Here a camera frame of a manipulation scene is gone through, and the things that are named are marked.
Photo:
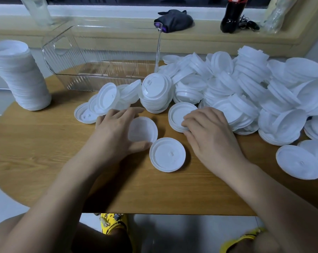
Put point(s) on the person's right hand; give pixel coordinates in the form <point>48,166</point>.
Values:
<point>214,139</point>

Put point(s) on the person's left hand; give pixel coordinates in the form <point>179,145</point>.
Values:
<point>108,139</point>

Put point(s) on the person's right thumb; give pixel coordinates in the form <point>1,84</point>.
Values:
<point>192,140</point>

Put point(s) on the person's left thumb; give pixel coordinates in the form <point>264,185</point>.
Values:
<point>140,147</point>

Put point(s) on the white plastic cup lid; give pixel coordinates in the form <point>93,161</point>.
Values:
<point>167,154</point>
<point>143,129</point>

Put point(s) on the short stack of white lids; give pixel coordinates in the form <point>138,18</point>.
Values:
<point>178,114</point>

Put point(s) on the person's right forearm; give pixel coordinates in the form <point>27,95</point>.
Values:
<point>280,208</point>

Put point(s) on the person's left forearm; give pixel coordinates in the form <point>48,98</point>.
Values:
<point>56,208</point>

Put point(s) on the yellow left shoe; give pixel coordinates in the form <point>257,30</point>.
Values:
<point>112,222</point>

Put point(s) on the yellow shoe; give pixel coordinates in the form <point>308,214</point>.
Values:
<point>240,239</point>
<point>112,222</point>

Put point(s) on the pile of white lids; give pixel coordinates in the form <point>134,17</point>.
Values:
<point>254,84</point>

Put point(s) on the clear plastic storage box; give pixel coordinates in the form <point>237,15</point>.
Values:
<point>108,68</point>

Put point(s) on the beige window ledge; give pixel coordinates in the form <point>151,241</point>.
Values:
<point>214,40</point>

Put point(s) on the person's left leg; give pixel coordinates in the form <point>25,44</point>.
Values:
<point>98,242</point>

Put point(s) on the person's leg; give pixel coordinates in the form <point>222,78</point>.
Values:
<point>256,246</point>
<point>98,242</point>

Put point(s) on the yellow right shoe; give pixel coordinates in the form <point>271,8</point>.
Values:
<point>240,239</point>

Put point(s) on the dark grey folded cloth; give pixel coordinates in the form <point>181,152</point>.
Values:
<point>174,21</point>

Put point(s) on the person's right leg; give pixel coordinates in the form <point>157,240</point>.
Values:
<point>256,246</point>

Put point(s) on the dark soda bottle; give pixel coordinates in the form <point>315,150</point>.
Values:
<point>231,18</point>

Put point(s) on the black key bundle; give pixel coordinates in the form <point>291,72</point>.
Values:
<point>250,23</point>

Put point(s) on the tall stack of white lids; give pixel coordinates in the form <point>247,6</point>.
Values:
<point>21,76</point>

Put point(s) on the clear plastic bottle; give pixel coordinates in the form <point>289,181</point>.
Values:
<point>277,15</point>
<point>39,10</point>

